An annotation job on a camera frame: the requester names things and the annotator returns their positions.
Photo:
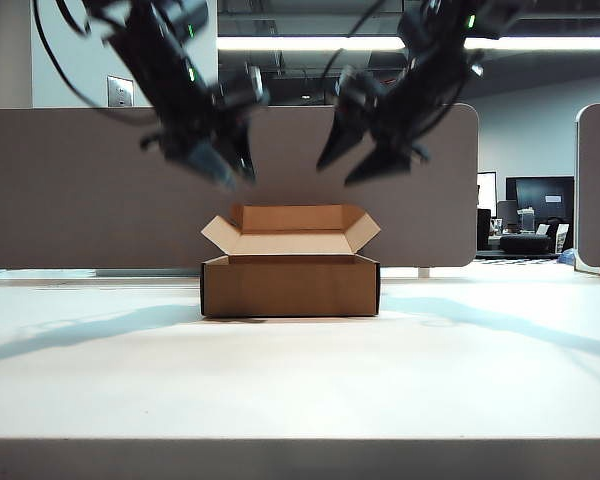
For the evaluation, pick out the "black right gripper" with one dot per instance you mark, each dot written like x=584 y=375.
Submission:
x=405 y=117

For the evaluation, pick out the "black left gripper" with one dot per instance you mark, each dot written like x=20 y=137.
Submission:
x=200 y=122

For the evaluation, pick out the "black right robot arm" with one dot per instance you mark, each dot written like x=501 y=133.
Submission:
x=445 y=40

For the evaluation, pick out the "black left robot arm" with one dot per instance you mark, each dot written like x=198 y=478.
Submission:
x=155 y=50

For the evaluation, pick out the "open brown cardboard box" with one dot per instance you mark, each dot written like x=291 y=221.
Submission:
x=287 y=289

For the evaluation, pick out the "long white ceiling light strip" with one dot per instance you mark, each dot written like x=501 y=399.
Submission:
x=330 y=43

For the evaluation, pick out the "white-lit computer monitor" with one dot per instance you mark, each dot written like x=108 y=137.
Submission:
x=486 y=191

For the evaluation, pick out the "wide grey desk divider panel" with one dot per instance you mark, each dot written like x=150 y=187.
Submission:
x=80 y=200

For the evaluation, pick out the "large black display screen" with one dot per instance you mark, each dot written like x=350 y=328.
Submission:
x=542 y=191

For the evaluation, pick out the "black round ottoman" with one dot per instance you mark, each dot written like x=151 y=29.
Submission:
x=524 y=243

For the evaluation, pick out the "blue plastic bag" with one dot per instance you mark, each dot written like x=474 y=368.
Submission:
x=566 y=256

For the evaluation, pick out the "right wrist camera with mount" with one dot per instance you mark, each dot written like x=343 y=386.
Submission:
x=360 y=85

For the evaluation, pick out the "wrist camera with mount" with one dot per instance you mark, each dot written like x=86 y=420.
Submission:
x=360 y=85
x=245 y=87

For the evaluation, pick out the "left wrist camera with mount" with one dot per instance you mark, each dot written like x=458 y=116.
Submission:
x=245 y=87

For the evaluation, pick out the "metal wall switch plate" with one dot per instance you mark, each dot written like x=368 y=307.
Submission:
x=118 y=92

